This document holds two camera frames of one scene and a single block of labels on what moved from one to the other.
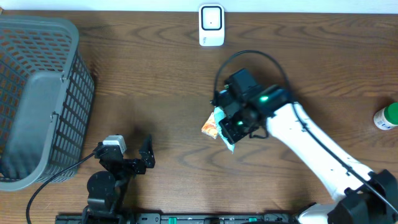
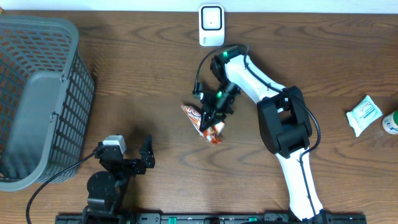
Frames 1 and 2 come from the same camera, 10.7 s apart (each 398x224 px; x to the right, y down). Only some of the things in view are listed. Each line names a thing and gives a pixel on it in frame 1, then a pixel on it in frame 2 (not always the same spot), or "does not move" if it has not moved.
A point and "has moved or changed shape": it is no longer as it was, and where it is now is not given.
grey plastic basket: [47, 96] does not move
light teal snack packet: [219, 115] -> [364, 114]
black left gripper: [147, 155] does not move
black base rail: [177, 218] does not move
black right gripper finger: [232, 129] -> [211, 116]
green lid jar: [387, 117] has moved or changed shape
